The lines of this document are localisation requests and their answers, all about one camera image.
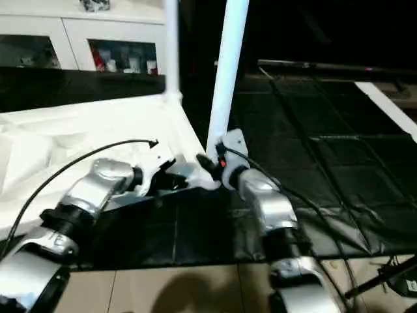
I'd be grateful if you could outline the black cabinet with orange label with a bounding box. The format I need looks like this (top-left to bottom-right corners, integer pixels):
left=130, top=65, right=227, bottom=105
left=177, top=0, right=417, bottom=72

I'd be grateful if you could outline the black metal stand leg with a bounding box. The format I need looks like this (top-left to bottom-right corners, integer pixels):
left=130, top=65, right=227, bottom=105
left=345, top=256, right=417, bottom=299

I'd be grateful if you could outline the white plastic table leg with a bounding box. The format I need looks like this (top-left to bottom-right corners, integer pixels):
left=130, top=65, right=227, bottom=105
left=206, top=0, right=251, bottom=157
left=163, top=0, right=184, bottom=104

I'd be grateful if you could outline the crumpled silver black object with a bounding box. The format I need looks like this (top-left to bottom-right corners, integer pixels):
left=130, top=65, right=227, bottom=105
left=79, top=0, right=111, bottom=14

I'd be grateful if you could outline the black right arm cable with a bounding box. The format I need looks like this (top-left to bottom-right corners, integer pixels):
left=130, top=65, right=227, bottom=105
left=225, top=149, right=366, bottom=307

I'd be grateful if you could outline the white cabinet with glass doors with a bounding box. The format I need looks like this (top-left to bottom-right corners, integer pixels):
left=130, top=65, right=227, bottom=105
left=0, top=0, right=167, bottom=76

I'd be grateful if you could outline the glossy black long bar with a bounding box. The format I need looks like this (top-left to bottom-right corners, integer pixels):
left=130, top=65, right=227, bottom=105
left=257, top=59, right=417, bottom=74

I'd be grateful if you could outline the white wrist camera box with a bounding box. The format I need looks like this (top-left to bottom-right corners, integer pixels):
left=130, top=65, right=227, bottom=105
left=134, top=150, right=178, bottom=196
left=218, top=129, right=250, bottom=169

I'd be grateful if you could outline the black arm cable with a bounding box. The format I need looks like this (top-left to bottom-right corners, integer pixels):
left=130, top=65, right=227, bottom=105
left=225, top=149, right=366, bottom=307
left=0, top=139, right=159, bottom=252

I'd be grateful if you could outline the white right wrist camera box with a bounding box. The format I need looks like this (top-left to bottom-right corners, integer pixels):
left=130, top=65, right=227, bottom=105
left=218, top=129, right=250, bottom=169

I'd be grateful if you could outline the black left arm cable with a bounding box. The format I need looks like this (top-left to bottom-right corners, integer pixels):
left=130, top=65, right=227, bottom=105
left=0, top=139, right=159, bottom=252

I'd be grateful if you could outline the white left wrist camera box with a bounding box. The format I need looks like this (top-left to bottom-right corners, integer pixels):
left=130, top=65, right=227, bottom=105
left=134, top=150, right=178, bottom=196

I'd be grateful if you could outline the white plastic table top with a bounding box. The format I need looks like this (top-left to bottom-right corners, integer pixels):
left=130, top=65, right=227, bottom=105
left=0, top=91, right=223, bottom=239

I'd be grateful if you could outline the black work mat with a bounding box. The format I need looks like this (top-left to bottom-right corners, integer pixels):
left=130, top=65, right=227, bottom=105
left=0, top=65, right=417, bottom=269

